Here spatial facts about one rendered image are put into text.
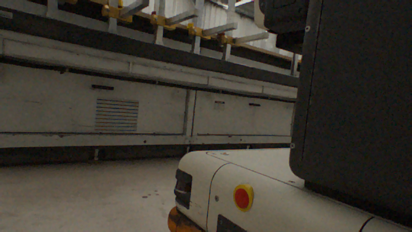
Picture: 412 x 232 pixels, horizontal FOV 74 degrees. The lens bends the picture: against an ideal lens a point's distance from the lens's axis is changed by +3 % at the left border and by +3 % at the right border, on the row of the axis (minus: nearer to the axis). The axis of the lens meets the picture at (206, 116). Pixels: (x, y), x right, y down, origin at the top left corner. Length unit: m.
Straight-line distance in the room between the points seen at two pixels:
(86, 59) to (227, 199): 1.05
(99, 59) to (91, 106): 0.34
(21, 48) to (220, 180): 1.06
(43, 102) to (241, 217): 1.29
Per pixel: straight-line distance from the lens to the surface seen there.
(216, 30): 1.58
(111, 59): 1.45
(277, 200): 0.50
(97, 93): 1.66
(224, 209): 0.58
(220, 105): 2.09
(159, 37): 1.54
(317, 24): 0.51
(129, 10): 1.34
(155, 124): 1.80
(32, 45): 1.40
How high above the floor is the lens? 0.42
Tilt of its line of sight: 3 degrees down
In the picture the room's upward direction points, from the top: 6 degrees clockwise
